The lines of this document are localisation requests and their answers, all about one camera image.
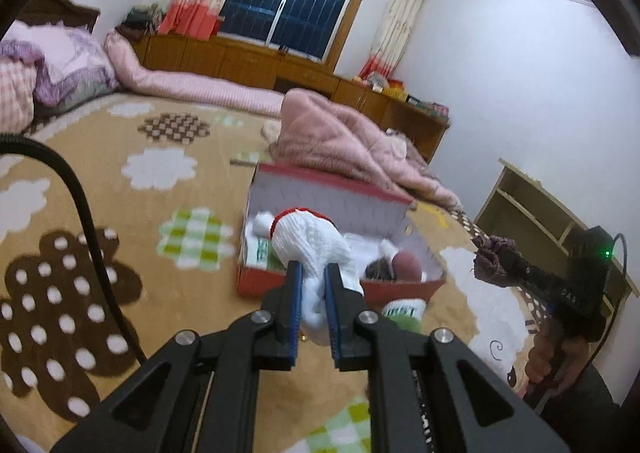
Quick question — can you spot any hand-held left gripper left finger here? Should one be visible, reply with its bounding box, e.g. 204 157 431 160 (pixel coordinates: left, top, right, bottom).
50 260 303 453

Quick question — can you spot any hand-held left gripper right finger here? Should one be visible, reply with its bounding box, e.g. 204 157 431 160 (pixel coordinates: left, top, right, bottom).
324 264 571 453

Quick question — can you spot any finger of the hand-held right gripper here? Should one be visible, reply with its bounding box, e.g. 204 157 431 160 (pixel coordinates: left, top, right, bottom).
510 255 558 299

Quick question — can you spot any maroon knitted sock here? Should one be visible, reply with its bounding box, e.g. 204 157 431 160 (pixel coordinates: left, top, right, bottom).
472 234 526 286

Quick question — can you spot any white sock with red trim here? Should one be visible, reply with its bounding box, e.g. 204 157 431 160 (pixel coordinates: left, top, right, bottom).
270 206 366 346

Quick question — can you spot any red cardboard box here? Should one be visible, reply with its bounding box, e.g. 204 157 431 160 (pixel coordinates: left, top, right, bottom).
236 162 447 303

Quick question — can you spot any person's right hand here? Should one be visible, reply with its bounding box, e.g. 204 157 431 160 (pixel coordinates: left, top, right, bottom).
525 320 591 396

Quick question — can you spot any small green white sock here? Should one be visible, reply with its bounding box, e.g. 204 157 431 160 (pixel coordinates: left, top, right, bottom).
244 237 283 270

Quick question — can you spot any maroon knit glove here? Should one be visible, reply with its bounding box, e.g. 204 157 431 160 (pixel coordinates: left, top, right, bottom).
364 257 397 282

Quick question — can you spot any large green white sock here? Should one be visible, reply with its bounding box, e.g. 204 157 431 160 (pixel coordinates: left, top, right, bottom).
381 298 429 332

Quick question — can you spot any white sock bundle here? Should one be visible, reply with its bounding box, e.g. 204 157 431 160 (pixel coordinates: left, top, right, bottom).
345 233 401 279

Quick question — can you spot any pale shelf unit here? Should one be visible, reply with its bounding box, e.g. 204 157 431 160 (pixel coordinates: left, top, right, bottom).
472 158 640 314

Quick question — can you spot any pink sock ball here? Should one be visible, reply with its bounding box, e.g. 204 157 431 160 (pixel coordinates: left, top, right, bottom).
392 253 424 282

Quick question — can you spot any brown printed blanket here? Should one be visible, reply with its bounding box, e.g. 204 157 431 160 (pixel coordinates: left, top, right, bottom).
0 93 541 453

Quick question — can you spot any pink quilt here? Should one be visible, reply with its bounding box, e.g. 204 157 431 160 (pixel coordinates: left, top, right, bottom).
267 88 463 208

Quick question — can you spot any colourful pile on cabinet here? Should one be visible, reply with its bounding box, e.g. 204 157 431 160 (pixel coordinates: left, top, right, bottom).
352 72 451 118

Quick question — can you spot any pink bolster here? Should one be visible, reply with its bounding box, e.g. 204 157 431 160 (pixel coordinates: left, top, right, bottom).
104 29 286 116

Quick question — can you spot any wooden cabinet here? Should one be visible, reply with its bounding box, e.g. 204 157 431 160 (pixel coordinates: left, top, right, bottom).
132 30 451 164

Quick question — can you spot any narrow white red curtain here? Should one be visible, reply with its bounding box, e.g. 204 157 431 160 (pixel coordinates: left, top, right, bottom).
359 0 428 81

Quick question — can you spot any dark clutter pile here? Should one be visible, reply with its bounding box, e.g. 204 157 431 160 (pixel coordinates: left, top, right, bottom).
120 4 168 36

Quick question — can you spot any purple pillow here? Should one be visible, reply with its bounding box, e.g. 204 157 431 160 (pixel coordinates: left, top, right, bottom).
0 20 121 108

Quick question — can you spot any pink checked pillow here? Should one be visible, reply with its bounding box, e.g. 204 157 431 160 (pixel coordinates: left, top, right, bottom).
0 58 40 134

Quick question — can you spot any dark wooden headboard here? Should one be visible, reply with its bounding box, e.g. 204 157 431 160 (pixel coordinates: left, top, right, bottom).
20 0 101 34

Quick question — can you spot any black cable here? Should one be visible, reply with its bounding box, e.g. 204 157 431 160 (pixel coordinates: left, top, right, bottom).
0 133 148 364

